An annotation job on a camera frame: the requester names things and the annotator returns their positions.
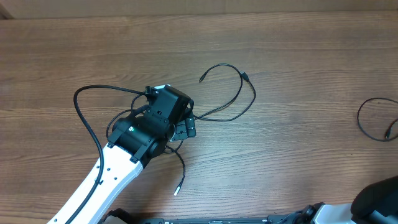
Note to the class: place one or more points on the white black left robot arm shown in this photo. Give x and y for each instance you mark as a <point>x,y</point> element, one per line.
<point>132,143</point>

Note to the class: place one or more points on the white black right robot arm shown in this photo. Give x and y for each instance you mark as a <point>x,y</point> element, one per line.
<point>375,204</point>

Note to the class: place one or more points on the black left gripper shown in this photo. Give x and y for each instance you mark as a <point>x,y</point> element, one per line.
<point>185,129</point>

